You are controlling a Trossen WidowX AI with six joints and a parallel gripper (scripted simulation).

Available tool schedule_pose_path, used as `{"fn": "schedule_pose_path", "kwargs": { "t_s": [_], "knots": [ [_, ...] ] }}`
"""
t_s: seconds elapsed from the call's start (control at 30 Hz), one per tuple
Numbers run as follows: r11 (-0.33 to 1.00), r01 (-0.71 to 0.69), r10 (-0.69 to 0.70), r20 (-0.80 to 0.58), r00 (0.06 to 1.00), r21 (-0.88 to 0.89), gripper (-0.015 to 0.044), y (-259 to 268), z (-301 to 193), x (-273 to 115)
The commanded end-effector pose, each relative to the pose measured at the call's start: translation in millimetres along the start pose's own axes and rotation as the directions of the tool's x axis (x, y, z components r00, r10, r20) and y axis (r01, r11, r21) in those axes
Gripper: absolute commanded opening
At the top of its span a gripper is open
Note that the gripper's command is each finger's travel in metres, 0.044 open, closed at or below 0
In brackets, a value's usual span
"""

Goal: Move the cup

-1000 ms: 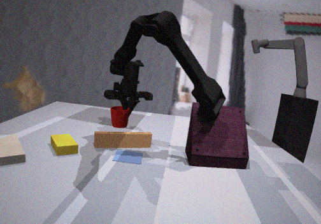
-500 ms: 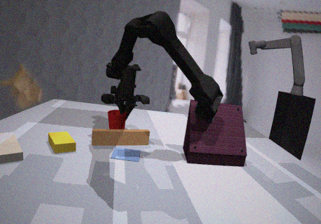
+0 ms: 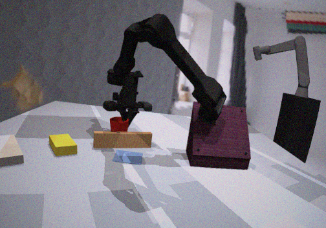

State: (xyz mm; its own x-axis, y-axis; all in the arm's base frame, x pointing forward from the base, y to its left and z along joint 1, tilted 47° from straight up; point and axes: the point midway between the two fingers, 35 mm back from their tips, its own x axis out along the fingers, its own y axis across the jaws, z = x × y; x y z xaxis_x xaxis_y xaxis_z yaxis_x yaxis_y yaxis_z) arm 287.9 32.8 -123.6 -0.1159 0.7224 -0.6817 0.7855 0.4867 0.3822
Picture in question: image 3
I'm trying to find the beige flat rectangular slab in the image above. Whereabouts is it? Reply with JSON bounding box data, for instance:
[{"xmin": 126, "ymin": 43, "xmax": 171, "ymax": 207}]
[{"xmin": 0, "ymin": 135, "xmax": 24, "ymax": 166}]

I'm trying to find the red cup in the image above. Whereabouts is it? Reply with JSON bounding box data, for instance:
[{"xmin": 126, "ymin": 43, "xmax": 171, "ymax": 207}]
[{"xmin": 110, "ymin": 117, "xmax": 129, "ymax": 131}]

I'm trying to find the yellow rectangular block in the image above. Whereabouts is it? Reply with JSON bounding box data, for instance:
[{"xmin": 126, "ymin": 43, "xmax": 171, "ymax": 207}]
[{"xmin": 49, "ymin": 134, "xmax": 78, "ymax": 156}]

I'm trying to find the brown wooden block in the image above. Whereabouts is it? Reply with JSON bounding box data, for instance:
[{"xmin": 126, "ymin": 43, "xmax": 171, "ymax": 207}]
[{"xmin": 93, "ymin": 131, "xmax": 152, "ymax": 148}]

